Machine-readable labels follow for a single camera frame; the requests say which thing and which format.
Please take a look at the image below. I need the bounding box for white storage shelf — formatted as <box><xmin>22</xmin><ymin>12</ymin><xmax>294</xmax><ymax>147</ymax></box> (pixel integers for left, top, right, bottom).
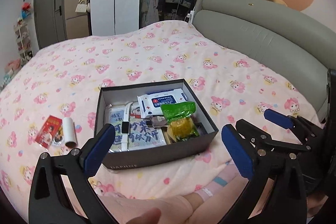
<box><xmin>14</xmin><ymin>21</ymin><xmax>34</xmax><ymax>66</ymax></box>

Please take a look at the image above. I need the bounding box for grey door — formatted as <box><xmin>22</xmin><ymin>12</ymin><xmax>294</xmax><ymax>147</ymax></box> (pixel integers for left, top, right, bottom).
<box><xmin>33</xmin><ymin>0</ymin><xmax>67</xmax><ymax>50</ymax></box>

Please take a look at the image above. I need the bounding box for red packet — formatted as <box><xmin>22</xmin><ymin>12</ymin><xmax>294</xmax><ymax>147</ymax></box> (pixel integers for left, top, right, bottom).
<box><xmin>35</xmin><ymin>115</ymin><xmax>62</xmax><ymax>149</ymax></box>

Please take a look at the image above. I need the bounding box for pink cartoon print blanket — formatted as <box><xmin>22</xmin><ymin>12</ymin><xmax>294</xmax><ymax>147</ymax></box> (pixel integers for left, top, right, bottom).
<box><xmin>1</xmin><ymin>20</ymin><xmax>319</xmax><ymax>219</ymax></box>

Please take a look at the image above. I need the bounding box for white lint roller refill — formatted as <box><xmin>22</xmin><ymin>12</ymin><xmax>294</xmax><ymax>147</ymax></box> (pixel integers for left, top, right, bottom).
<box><xmin>62</xmin><ymin>117</ymin><xmax>77</xmax><ymax>149</ymax></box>

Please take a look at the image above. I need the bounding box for white smart watch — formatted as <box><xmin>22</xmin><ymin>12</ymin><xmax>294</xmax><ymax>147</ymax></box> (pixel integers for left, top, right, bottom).
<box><xmin>121</xmin><ymin>102</ymin><xmax>133</xmax><ymax>152</ymax></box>

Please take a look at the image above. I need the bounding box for grey padded headboard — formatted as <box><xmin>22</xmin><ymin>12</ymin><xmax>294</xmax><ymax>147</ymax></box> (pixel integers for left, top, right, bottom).
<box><xmin>192</xmin><ymin>0</ymin><xmax>335</xmax><ymax>120</ymax></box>

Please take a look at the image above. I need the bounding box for brown cosmetic tube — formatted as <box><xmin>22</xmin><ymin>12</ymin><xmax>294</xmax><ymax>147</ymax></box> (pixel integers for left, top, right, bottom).
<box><xmin>146</xmin><ymin>116</ymin><xmax>168</xmax><ymax>128</ymax></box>

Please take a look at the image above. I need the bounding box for white wet wipes pack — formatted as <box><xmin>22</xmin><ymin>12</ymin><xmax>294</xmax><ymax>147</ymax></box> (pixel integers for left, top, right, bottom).
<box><xmin>137</xmin><ymin>89</ymin><xmax>187</xmax><ymax>119</ymax></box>

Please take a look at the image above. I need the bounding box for blue lettered cloth pouch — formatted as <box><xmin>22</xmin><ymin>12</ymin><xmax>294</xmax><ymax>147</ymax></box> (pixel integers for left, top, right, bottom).
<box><xmin>104</xmin><ymin>102</ymin><xmax>166</xmax><ymax>153</ymax></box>

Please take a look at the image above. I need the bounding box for dark grey cardboard box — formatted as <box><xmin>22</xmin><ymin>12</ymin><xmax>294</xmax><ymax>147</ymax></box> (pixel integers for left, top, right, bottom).
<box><xmin>94</xmin><ymin>79</ymin><xmax>219</xmax><ymax>170</ymax></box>

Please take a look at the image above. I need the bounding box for clear shiny plastic bag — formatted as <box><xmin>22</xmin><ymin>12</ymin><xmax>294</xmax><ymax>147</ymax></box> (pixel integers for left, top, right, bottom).
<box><xmin>51</xmin><ymin>126</ymin><xmax>64</xmax><ymax>147</ymax></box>

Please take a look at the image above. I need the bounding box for green yellow snack bag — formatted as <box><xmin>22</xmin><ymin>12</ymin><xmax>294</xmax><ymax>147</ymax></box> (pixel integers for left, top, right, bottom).
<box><xmin>161</xmin><ymin>102</ymin><xmax>199</xmax><ymax>142</ymax></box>

